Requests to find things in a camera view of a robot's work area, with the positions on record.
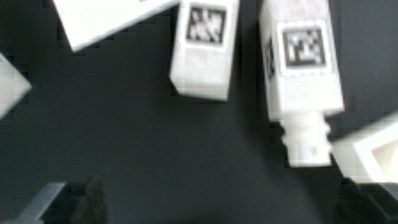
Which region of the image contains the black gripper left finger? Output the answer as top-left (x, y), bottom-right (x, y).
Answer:
top-left (14, 178), bottom-right (108, 224)

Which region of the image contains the white table leg tilted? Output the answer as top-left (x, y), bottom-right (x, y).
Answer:
top-left (0, 53), bottom-right (32, 119)

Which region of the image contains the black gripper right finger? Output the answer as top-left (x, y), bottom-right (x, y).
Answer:
top-left (335, 178), bottom-right (398, 224)

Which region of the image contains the white square tabletop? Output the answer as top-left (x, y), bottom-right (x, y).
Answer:
top-left (53, 0), bottom-right (179, 51)

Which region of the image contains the white table leg lying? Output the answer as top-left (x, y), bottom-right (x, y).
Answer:
top-left (168, 0), bottom-right (239, 101)

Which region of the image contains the white table leg with tag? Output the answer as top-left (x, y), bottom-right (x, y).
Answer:
top-left (259, 0), bottom-right (344, 167)

